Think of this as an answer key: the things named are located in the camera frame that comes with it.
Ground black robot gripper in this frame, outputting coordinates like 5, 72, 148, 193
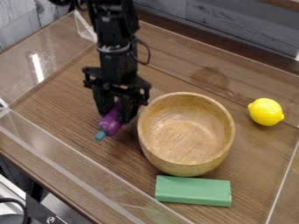
81, 43, 151, 124

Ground purple toy eggplant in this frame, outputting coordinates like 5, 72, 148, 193
95, 102, 122, 141

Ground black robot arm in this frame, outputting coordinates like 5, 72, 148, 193
81, 0, 151, 124

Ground brown wooden bowl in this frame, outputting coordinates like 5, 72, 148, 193
136, 92, 236, 177

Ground clear acrylic tray walls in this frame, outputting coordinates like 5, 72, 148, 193
0, 17, 299, 224

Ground yellow toy lemon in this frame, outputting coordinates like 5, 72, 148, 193
247, 98, 286, 127

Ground green rectangular block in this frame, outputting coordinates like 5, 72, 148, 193
155, 175, 232, 207

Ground black cable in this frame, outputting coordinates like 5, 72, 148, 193
132, 37, 152, 67

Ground black metal bracket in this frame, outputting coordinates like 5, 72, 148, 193
25, 194, 69, 224

